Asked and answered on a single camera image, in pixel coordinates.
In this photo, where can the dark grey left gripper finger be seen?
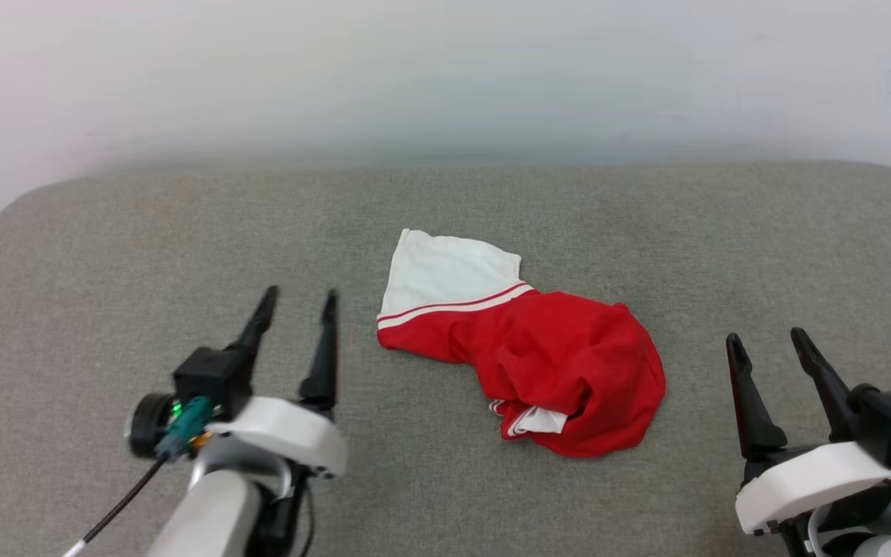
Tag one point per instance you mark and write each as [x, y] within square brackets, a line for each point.
[261, 317]
[326, 363]

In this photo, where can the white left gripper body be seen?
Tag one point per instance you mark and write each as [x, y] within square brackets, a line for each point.
[291, 429]

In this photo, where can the grey fabric sofa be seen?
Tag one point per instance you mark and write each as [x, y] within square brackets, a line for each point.
[105, 255]

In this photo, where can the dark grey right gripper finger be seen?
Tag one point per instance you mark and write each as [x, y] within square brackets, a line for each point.
[828, 387]
[751, 410]

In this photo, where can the red and white garment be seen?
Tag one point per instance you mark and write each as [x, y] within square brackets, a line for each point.
[561, 348]

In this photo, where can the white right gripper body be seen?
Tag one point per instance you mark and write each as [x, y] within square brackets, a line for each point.
[809, 480]

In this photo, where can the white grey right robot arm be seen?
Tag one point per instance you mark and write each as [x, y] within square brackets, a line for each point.
[879, 545]

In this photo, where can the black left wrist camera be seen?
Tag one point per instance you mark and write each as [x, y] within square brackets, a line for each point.
[209, 379]

